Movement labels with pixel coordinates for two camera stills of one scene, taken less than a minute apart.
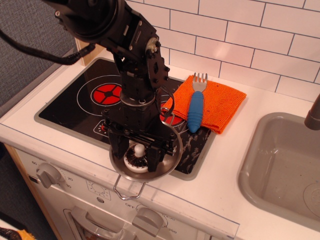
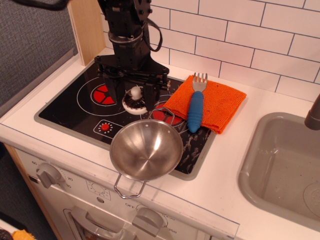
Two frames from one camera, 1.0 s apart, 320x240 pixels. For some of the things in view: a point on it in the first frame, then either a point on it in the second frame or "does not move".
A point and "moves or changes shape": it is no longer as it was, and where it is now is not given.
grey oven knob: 148,221 does not move
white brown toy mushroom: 136,158 moves or changes shape
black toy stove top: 80,90 does not move
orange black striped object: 9,234 does not move
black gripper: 144,124 to 133,60
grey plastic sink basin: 280,174 does not move
